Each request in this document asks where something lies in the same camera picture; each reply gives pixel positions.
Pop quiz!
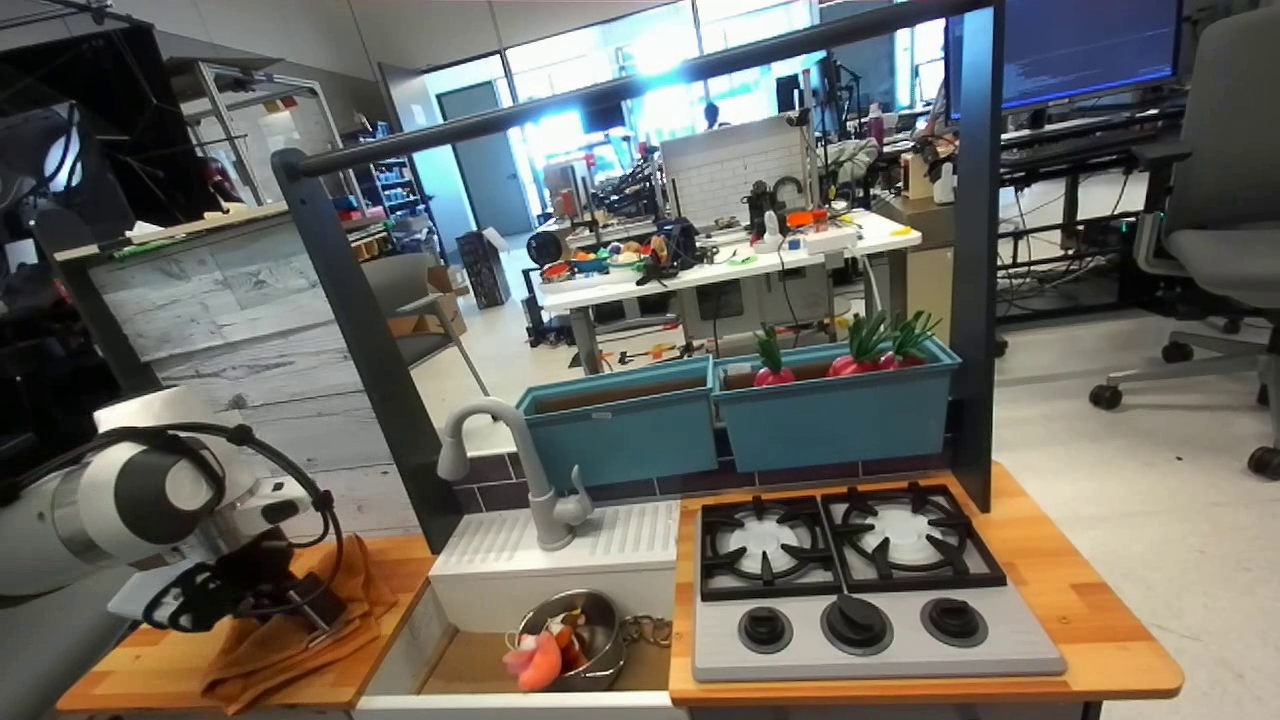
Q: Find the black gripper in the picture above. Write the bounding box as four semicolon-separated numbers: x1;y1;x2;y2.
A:
142;526;351;640

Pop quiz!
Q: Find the orange terry towel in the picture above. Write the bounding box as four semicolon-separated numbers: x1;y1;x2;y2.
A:
197;535;404;716

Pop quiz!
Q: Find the pink plush toy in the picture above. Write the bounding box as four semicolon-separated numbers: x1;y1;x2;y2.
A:
499;633;551;686

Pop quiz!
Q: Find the orange plush toy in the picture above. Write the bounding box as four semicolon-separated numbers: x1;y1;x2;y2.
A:
524;625;589;695

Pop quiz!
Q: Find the brown and white plush toy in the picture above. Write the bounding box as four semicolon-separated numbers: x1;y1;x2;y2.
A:
557;604;604;650

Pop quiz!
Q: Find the white toy sink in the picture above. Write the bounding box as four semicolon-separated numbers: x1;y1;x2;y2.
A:
351;497;690;720

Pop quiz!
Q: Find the silver metal pot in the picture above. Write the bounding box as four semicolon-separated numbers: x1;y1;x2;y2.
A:
511;590;632;689

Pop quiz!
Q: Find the grey wood-look back panel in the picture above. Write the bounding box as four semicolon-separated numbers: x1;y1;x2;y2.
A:
86;212;453;552

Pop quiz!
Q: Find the grey toy faucet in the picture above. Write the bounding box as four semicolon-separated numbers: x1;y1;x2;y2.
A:
438;402;598;552

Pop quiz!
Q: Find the small grey chair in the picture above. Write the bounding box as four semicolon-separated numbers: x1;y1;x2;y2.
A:
361;249;494;395

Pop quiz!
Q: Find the black bin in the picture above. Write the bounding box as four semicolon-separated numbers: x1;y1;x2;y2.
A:
453;228;511;311

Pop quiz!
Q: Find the teal planter box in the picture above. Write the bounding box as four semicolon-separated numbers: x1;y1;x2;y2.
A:
516;355;726;497
713;332;965;476

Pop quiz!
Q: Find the white metal shelf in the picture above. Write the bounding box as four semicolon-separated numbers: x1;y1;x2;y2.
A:
163;58;351;216

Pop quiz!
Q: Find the black equipment rack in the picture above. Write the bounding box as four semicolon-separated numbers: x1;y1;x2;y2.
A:
0;25;215;406

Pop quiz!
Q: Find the black stove knob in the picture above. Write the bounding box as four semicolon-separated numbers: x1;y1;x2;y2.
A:
737;604;797;656
819;598;895;661
918;598;991;654

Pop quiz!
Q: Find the black burner grate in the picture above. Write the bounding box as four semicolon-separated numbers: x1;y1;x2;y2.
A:
818;480;1014;598
697;493;850;600

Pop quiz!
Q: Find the white office desk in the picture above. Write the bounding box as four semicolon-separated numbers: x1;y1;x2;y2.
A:
537;205;929;375

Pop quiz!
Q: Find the grey board panel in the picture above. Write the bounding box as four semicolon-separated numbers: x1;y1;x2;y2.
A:
662;117;826;231

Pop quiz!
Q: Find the red toy vegetable bunch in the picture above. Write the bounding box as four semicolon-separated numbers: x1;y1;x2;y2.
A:
826;311;944;379

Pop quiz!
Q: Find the tan cardboard box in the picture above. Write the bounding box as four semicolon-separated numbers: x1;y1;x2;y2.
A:
874;197;959;354

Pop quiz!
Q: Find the grey stove panel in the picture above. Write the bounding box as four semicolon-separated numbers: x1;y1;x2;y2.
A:
692;480;1068;689

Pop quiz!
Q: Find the wooden toy kitchen unit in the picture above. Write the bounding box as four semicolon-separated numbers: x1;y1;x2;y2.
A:
53;461;1190;720

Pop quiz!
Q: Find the black office desk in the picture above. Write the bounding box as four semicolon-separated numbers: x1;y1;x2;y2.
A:
991;114;1193;323

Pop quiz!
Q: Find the computer monitor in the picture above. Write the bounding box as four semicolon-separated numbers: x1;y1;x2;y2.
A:
944;0;1190;123

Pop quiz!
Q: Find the grey office chair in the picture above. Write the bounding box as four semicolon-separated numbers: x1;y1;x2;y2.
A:
1084;4;1280;486

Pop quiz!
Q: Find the black panel edge post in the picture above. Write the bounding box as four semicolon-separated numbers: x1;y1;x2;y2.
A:
23;216;173;406

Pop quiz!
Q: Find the black kitchen frame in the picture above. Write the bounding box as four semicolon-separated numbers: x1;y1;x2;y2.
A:
273;0;1006;557

